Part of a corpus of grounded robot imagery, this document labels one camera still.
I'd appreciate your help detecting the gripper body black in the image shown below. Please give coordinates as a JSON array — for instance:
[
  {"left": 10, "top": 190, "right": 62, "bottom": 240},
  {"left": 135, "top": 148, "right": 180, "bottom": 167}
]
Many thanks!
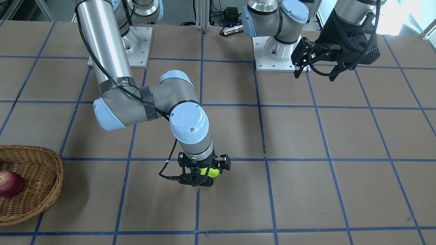
[
  {"left": 178, "top": 152, "right": 222, "bottom": 170},
  {"left": 317, "top": 10, "right": 380, "bottom": 65}
]

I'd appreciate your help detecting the green apple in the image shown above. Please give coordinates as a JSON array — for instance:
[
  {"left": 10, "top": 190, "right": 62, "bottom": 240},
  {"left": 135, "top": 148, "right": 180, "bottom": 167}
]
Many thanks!
[{"left": 200, "top": 167, "right": 221, "bottom": 178}]

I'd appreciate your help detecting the red yellow apple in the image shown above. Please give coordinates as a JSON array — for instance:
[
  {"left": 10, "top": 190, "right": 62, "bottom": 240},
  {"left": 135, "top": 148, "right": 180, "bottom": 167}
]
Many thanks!
[{"left": 0, "top": 170, "right": 25, "bottom": 198}]

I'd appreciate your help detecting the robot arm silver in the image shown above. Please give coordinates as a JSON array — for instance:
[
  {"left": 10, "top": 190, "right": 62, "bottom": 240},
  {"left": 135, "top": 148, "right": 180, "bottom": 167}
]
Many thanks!
[
  {"left": 73, "top": 0, "right": 230, "bottom": 173},
  {"left": 241, "top": 0, "right": 386, "bottom": 82}
]

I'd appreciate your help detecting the wicker basket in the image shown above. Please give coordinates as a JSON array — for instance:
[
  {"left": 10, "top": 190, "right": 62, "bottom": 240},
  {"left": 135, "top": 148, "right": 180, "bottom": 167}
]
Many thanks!
[{"left": 0, "top": 145, "right": 64, "bottom": 227}]

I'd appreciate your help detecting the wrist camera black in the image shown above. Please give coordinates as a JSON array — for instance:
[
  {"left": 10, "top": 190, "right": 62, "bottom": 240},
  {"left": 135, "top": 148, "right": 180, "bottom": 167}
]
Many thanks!
[{"left": 159, "top": 162, "right": 214, "bottom": 187}]

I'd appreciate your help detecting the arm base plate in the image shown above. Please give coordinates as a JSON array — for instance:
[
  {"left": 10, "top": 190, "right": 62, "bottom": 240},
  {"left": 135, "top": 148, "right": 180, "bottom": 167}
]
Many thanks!
[
  {"left": 252, "top": 36, "right": 301, "bottom": 72},
  {"left": 88, "top": 27, "right": 153, "bottom": 68}
]

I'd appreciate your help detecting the aluminium frame post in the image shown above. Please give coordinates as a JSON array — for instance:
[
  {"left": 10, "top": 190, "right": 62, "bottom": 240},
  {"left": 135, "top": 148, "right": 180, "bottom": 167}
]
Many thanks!
[{"left": 194, "top": 0, "right": 210, "bottom": 32}]

